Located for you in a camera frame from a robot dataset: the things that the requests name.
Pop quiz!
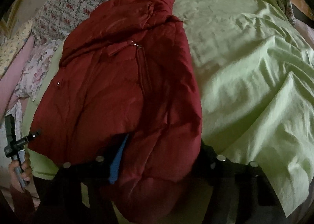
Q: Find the red quilted puffer coat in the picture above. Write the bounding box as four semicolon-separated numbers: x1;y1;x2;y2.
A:
28;0;202;223

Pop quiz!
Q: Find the person's left hand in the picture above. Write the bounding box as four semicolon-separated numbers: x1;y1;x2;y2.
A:
8;153;32;193

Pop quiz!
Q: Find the pink pillow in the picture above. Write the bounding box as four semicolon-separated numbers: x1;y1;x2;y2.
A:
1;36;34;119

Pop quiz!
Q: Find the large-rose floral cloth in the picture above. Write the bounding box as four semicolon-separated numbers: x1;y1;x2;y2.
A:
1;40;63;143

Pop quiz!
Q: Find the yellow floral pillow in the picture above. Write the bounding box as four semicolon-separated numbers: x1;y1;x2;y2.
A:
0;19;34;77

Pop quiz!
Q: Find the light green bed sheet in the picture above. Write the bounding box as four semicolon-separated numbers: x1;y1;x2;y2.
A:
28;0;313;223

